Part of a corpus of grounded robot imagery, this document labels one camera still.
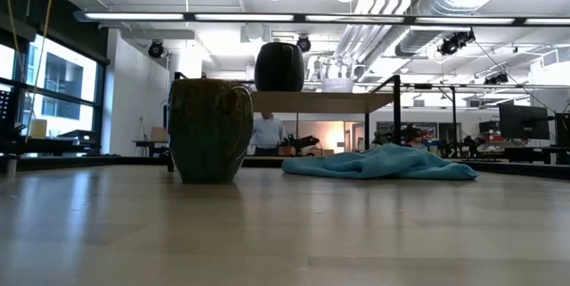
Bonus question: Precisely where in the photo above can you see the crackled green mug gold handle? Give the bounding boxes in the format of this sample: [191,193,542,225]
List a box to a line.
[167,78,255,184]

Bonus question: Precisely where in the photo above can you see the black computer monitor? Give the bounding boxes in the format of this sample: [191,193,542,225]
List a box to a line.
[554,111,570,148]
[497,102,552,142]

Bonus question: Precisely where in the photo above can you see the pale yellow box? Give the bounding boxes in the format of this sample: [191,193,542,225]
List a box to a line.
[29,118,48,140]

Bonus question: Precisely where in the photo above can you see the black desktop device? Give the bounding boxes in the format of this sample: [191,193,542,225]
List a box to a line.
[56,128,97,144]

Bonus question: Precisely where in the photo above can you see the short white post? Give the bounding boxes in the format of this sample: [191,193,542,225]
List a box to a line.
[4,154,18,178]

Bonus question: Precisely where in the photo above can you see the wooden shelf black metal legs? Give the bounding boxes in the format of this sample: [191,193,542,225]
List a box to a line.
[167,71,403,172]

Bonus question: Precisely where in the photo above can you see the small dark side table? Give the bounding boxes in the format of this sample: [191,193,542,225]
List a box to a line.
[132,139,168,159]

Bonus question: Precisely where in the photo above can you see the long black desk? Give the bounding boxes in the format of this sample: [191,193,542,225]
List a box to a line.
[438,143,570,166]

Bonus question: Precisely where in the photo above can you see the long ceiling light bar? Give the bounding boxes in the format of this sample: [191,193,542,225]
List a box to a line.
[73,9,570,28]

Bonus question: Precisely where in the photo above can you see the black ceiling spotlight cluster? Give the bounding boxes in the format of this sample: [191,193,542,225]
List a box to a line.
[437,29,476,58]

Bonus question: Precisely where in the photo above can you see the thin yellow hanging cord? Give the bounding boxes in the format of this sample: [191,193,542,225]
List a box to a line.
[25,0,57,143]
[1,0,24,69]

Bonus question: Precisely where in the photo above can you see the large black-framed window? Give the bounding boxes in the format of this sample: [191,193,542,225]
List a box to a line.
[0,31,109,158]

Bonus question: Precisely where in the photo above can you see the turquoise cloth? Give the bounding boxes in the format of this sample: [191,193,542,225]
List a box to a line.
[280,142,480,182]

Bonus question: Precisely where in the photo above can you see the person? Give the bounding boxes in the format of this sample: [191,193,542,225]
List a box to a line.
[407,127,425,149]
[251,112,287,157]

